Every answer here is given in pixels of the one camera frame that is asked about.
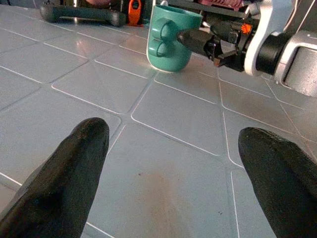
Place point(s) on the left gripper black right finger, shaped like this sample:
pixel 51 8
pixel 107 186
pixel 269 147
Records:
pixel 284 186

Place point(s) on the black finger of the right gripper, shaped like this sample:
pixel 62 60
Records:
pixel 195 41

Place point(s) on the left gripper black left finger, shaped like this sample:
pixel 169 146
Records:
pixel 62 186

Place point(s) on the teal ceramic mug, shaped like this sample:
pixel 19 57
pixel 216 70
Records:
pixel 168 54

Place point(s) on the black shelf board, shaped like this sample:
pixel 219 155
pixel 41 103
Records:
pixel 210 8

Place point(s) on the orange plastic device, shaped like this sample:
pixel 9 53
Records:
pixel 135 12

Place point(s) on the dark grey bar-shaped object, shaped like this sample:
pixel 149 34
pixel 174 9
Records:
pixel 81 13

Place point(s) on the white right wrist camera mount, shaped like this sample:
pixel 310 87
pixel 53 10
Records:
pixel 262 27

